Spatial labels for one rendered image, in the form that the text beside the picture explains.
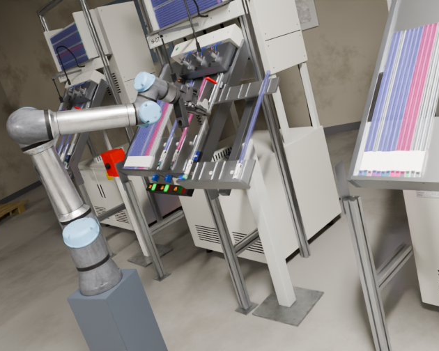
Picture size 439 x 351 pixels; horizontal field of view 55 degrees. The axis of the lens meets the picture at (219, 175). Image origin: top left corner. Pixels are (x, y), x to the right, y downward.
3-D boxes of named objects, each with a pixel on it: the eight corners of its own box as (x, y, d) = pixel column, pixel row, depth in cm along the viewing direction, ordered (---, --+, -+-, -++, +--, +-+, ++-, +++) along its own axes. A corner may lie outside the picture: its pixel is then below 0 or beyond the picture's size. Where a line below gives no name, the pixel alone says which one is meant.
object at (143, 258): (145, 267, 280) (103, 157, 258) (127, 261, 298) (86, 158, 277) (173, 249, 294) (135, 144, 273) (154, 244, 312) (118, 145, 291)
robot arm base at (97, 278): (104, 296, 139) (94, 270, 136) (72, 296, 146) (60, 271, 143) (131, 270, 152) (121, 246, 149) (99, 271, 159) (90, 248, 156)
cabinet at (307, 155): (279, 276, 224) (248, 168, 207) (197, 254, 276) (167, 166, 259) (343, 220, 262) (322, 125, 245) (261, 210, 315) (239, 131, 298)
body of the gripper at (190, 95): (201, 90, 170) (179, 80, 161) (198, 111, 168) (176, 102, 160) (189, 93, 175) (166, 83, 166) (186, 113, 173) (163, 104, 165)
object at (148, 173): (201, 180, 190) (190, 173, 186) (129, 175, 240) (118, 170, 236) (203, 177, 191) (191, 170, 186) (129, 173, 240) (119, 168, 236)
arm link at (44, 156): (76, 259, 150) (-2, 116, 134) (74, 245, 164) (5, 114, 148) (107, 244, 153) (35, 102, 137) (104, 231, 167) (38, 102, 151)
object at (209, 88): (228, 105, 200) (221, 99, 196) (152, 116, 249) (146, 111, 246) (249, 46, 208) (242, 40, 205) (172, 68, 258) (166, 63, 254)
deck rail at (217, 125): (204, 180, 189) (194, 174, 185) (201, 179, 190) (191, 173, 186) (252, 46, 206) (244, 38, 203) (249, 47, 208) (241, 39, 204)
